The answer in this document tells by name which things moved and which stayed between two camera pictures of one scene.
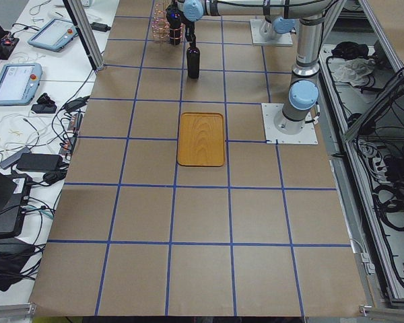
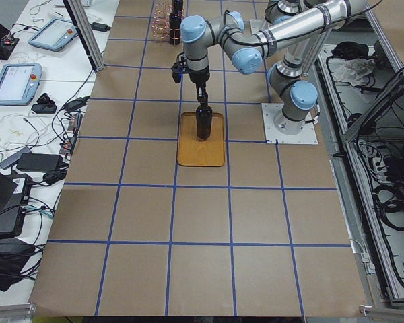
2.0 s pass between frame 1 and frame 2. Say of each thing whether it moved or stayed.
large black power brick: stayed
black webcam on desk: stayed
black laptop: stayed
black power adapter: stayed
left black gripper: moved
